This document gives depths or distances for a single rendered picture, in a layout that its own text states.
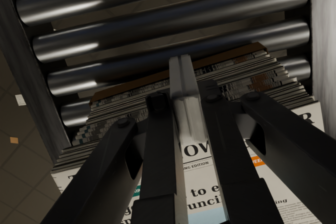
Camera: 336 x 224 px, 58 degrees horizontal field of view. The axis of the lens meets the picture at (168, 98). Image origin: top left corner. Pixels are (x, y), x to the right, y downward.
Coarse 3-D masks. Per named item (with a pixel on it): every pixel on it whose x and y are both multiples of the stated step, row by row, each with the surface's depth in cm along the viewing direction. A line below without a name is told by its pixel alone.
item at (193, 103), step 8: (184, 56) 21; (184, 64) 19; (184, 72) 18; (192, 72) 18; (184, 80) 17; (192, 80) 17; (184, 88) 16; (192, 88) 16; (192, 96) 15; (192, 104) 15; (200, 104) 15; (192, 112) 15; (200, 112) 15; (192, 120) 16; (200, 120) 16; (192, 128) 16; (200, 128) 16; (200, 136) 16
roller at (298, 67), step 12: (276, 60) 53; (288, 60) 52; (300, 60) 52; (288, 72) 52; (300, 72) 52; (60, 108) 56; (72, 108) 55; (84, 108) 55; (72, 120) 55; (84, 120) 55
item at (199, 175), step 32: (224, 64) 45; (256, 64) 42; (128, 96) 47; (288, 96) 31; (96, 128) 40; (320, 128) 29; (64, 160) 34; (192, 160) 31; (256, 160) 31; (192, 192) 33; (288, 192) 33
